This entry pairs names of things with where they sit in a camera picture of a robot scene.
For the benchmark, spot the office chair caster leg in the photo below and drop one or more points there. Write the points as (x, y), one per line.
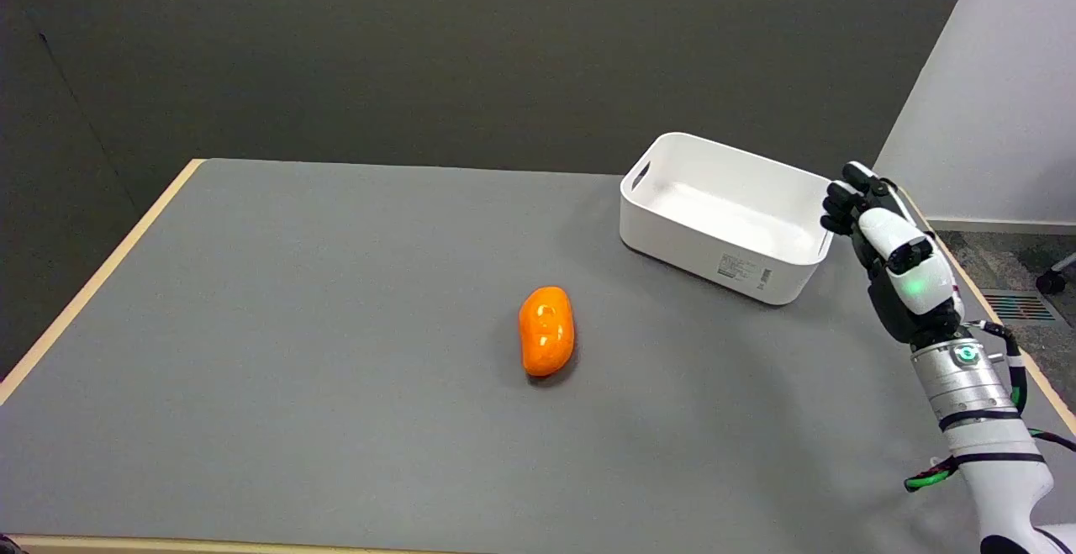
(1051, 280)

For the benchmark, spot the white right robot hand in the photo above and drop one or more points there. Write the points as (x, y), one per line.
(904, 260)

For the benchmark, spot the white plastic storage bin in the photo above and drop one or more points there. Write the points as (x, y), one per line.
(714, 209)

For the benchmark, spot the orange mango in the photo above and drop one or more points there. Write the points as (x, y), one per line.
(546, 331)

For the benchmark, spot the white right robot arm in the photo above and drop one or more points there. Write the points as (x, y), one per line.
(971, 390)

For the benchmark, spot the printed label on bin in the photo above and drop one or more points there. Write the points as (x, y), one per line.
(744, 271)

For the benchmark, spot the floor vent grille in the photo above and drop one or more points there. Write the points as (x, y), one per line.
(1017, 306)

